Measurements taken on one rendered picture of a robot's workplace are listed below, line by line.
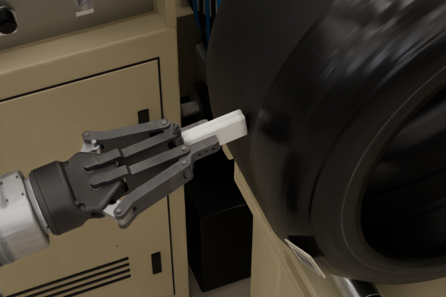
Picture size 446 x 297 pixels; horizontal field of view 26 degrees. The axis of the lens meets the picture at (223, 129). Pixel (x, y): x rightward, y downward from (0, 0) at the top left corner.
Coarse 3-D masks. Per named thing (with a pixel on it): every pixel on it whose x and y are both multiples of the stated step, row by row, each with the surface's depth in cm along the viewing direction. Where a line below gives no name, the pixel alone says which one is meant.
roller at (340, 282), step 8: (336, 280) 128; (344, 280) 127; (352, 280) 126; (360, 280) 126; (344, 288) 127; (352, 288) 126; (360, 288) 125; (368, 288) 125; (376, 288) 126; (344, 296) 127; (352, 296) 125; (360, 296) 125; (368, 296) 125; (376, 296) 125
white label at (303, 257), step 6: (288, 240) 110; (294, 246) 109; (294, 252) 112; (300, 252) 109; (300, 258) 113; (306, 258) 110; (312, 258) 108; (306, 264) 113; (312, 264) 110; (318, 270) 111; (324, 276) 112
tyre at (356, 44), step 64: (256, 0) 103; (320, 0) 96; (384, 0) 92; (256, 64) 103; (320, 64) 95; (384, 64) 92; (256, 128) 104; (320, 128) 96; (384, 128) 96; (256, 192) 110; (320, 192) 101; (384, 192) 138; (320, 256) 111; (384, 256) 115
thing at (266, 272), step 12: (252, 240) 195; (264, 240) 186; (252, 252) 198; (264, 252) 189; (252, 264) 200; (264, 264) 191; (276, 264) 183; (252, 276) 203; (264, 276) 194; (276, 276) 186; (252, 288) 206; (264, 288) 197; (276, 288) 188; (288, 288) 189
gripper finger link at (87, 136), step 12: (168, 120) 106; (84, 132) 106; (96, 132) 106; (108, 132) 106; (120, 132) 106; (132, 132) 105; (144, 132) 105; (156, 132) 107; (108, 144) 106; (120, 144) 106; (132, 144) 107
